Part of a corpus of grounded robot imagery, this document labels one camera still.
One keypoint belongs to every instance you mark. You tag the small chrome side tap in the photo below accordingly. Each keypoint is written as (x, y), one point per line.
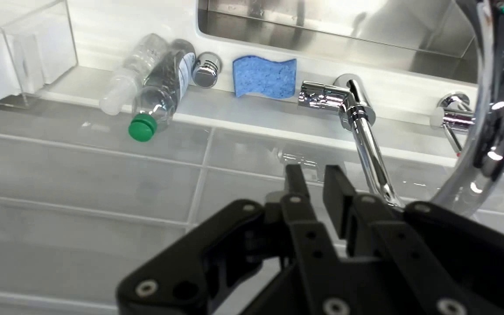
(454, 115)

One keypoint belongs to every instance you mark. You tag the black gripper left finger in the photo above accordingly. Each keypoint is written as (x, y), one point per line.
(245, 255)

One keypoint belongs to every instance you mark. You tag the small clear bottle white top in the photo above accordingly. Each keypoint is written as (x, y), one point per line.
(126, 75)

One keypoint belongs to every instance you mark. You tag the clear bottle green cap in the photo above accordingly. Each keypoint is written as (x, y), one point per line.
(161, 87)

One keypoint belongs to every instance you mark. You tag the chrome gooseneck faucet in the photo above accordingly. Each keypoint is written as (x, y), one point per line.
(364, 140)

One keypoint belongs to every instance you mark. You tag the blue wavy sponge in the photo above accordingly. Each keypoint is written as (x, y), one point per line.
(263, 77)

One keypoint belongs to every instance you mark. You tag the stainless steel sink basin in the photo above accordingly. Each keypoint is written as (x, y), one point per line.
(350, 28)

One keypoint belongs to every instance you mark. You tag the small metal-capped jar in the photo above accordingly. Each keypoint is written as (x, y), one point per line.
(207, 68)

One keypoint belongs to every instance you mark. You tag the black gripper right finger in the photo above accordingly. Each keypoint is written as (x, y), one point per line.
(427, 262)

